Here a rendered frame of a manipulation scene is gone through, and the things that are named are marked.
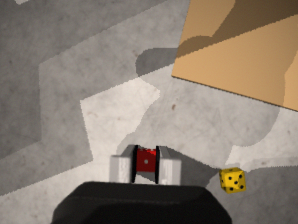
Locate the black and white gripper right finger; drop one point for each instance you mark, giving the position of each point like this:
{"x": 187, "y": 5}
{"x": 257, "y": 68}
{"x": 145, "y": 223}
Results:
{"x": 167, "y": 169}

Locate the orange flat mat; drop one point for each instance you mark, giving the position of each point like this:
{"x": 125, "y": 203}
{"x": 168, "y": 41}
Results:
{"x": 245, "y": 47}

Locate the olive yellow die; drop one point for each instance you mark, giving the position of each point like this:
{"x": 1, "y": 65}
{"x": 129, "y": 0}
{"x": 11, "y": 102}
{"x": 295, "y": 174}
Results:
{"x": 232, "y": 180}

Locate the red die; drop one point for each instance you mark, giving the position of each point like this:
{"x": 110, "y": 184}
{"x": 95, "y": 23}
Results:
{"x": 146, "y": 159}

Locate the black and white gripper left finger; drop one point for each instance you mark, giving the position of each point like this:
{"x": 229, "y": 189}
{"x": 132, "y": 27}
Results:
{"x": 122, "y": 168}

